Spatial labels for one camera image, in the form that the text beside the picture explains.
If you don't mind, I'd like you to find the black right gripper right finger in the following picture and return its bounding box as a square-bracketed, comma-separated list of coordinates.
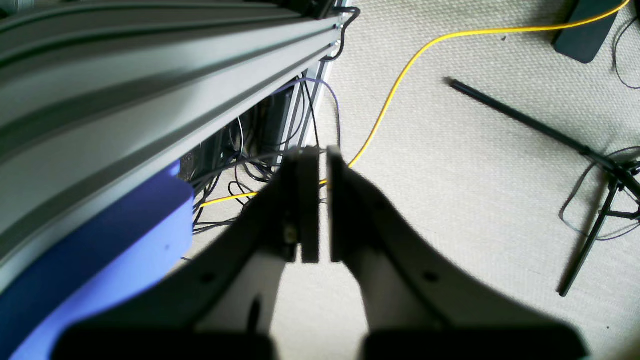
[326, 146, 588, 360]

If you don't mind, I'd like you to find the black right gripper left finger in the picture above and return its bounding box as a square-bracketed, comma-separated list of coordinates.
[52, 146, 320, 360]

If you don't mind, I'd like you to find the black tripod stand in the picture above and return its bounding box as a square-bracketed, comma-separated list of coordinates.
[446, 79, 640, 297]

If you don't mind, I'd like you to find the dark flat floor box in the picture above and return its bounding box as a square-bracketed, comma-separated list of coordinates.
[551, 0, 622, 64]

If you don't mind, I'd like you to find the blue panel under rail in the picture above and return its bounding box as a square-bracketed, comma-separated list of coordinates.
[0, 161, 194, 360]

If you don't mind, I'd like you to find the black cable bundle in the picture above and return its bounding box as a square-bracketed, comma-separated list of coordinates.
[180, 75, 343, 236]

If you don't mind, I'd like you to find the grey aluminium frame rail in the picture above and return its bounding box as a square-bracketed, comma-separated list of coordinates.
[1, 0, 339, 292]

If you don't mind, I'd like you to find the yellow floor cable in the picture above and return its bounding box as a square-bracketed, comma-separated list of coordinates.
[200, 0, 632, 209]

